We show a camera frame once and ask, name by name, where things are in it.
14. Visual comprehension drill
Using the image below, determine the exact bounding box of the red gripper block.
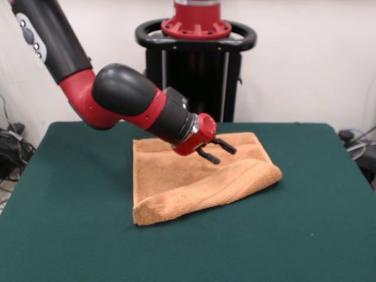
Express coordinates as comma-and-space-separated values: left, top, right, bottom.
172, 113, 237, 165

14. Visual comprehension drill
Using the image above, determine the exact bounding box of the tan terry towel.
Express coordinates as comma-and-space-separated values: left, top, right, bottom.
132, 132, 283, 227

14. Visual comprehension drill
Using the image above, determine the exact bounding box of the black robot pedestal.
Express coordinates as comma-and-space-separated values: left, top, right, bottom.
135, 19, 258, 123

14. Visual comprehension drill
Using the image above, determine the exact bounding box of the dark green table cloth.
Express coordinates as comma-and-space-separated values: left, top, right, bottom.
0, 121, 376, 282

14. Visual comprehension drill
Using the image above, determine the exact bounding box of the tangle of black cables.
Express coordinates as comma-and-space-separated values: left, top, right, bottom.
0, 93, 36, 206

